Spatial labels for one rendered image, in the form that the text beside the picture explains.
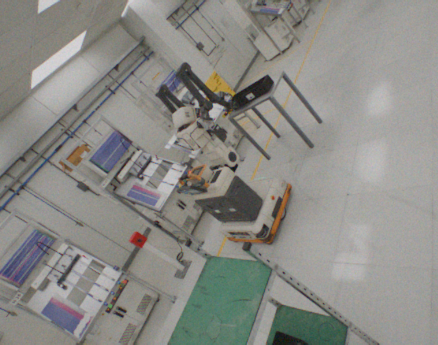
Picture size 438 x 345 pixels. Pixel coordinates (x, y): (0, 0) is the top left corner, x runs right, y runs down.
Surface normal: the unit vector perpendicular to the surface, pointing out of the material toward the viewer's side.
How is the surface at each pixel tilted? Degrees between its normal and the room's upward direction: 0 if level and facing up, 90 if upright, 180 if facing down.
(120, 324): 90
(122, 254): 90
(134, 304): 90
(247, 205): 90
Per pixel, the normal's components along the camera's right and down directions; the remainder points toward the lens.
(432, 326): -0.69, -0.62
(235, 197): 0.58, -0.16
